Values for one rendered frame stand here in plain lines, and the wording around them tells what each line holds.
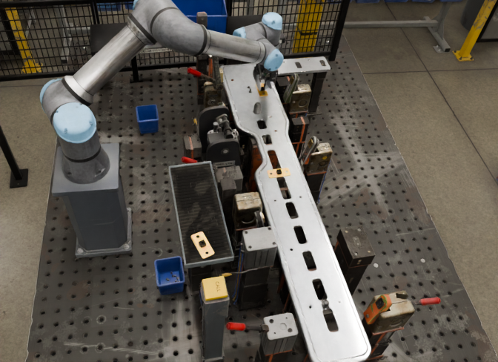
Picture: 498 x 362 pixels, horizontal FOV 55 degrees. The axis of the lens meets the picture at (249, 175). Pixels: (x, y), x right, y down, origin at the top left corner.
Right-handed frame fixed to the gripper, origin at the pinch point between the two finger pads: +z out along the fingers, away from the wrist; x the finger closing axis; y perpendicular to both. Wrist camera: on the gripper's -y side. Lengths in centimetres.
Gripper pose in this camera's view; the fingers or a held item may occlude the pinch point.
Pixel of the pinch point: (261, 87)
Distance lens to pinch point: 210.1
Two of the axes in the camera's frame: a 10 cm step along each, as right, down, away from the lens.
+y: 2.2, 7.6, -6.1
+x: 9.7, -1.2, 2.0
